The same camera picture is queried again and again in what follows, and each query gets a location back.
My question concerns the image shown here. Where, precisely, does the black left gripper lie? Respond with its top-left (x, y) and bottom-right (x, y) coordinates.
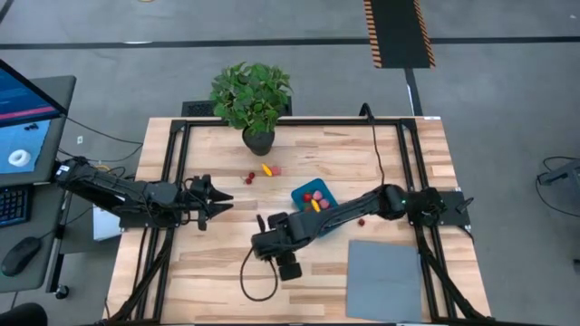
top-left (179, 174), bottom-right (236, 219)

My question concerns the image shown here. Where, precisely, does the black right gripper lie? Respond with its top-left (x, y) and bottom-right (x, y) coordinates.
top-left (250, 210), bottom-right (314, 263)

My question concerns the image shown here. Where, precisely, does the blue plastic tupperware container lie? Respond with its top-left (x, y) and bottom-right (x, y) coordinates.
top-left (290, 177), bottom-right (340, 237)

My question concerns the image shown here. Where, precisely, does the black perforated floor grate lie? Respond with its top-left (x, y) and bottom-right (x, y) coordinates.
top-left (180, 100), bottom-right (294, 118)

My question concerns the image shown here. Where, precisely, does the green potted plant black pot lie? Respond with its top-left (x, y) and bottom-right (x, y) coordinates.
top-left (208, 61), bottom-right (295, 158)

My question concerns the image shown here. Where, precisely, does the grey square container lid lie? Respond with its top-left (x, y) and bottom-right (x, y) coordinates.
top-left (345, 239), bottom-right (425, 323)

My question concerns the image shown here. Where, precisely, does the white box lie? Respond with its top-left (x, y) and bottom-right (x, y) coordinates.
top-left (92, 210), bottom-right (122, 242)

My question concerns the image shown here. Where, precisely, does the grey computer desk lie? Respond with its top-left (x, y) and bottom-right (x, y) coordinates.
top-left (0, 74), bottom-right (77, 294)

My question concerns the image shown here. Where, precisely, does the black computer mouse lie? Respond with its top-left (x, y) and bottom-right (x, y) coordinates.
top-left (0, 235), bottom-right (43, 278)

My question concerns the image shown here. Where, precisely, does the black backlit keyboard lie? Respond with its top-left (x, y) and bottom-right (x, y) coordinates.
top-left (0, 184), bottom-right (32, 228)

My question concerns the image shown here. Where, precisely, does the computer monitor blue screen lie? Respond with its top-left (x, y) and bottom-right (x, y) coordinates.
top-left (0, 58), bottom-right (70, 187)

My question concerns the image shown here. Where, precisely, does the black office chair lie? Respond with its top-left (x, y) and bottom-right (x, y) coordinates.
top-left (0, 302), bottom-right (49, 326)

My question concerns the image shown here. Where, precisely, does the black hazard-striped floor mat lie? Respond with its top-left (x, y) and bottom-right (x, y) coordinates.
top-left (362, 0), bottom-right (437, 70)

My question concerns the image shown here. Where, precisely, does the grey stand foot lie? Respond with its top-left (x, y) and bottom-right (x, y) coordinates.
top-left (537, 158), bottom-right (580, 186)

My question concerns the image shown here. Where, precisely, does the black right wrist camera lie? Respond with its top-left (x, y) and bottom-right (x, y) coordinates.
top-left (275, 251), bottom-right (304, 283)

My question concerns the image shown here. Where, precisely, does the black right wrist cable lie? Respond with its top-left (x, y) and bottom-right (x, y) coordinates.
top-left (238, 246), bottom-right (279, 303)

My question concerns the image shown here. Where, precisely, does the thin black cable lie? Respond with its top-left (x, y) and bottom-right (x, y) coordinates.
top-left (65, 115), bottom-right (144, 147)
top-left (57, 145), bottom-right (144, 165)

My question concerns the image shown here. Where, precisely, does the black aluminium table frame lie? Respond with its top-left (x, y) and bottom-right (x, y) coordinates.
top-left (103, 117), bottom-right (495, 326)

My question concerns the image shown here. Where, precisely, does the black power cable with plug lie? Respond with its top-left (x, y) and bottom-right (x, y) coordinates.
top-left (359, 102), bottom-right (387, 187)

